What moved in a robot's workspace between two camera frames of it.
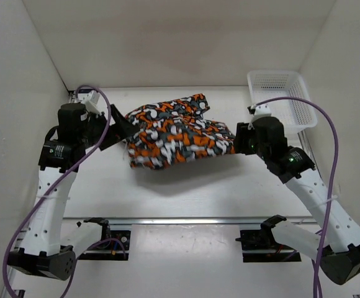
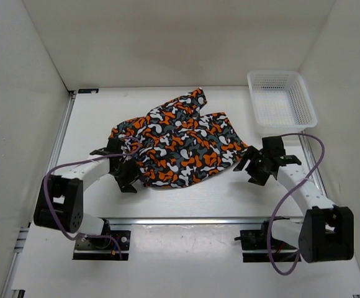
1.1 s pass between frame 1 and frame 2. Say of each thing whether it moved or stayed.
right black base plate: stayed
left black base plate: stayed
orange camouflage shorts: moved
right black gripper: moved
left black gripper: moved
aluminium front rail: stayed
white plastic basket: stayed
